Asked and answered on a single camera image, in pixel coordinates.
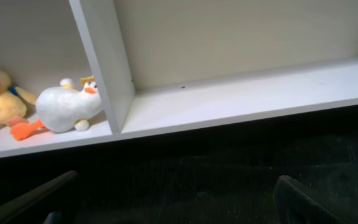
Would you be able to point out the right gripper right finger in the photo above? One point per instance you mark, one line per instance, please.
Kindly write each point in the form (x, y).
(300, 205)

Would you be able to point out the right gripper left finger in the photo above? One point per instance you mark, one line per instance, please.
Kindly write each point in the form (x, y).
(33, 199)

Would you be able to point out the white plush goose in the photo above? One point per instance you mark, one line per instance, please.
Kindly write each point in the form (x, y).
(64, 109)

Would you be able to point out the yellow plush duck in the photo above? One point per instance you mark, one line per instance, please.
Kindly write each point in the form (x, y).
(3, 104)

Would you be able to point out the white shelf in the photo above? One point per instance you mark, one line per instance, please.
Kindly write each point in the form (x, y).
(228, 102)

